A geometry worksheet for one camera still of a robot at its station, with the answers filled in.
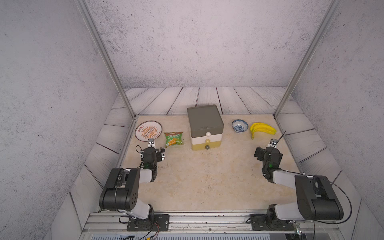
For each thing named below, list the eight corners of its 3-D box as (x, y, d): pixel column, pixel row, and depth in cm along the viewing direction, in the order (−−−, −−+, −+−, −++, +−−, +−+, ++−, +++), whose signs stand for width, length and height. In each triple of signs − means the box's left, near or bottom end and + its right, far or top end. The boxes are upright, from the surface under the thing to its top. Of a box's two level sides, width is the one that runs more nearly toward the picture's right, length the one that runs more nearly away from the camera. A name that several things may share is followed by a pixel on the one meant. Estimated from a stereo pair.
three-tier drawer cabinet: (192, 152, 101) (191, 132, 85) (189, 127, 115) (187, 107, 99) (220, 149, 103) (225, 129, 87) (214, 125, 117) (217, 104, 101)
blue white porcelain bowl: (232, 133, 111) (233, 129, 108) (230, 123, 118) (231, 119, 114) (248, 133, 111) (249, 129, 108) (245, 123, 117) (246, 119, 114)
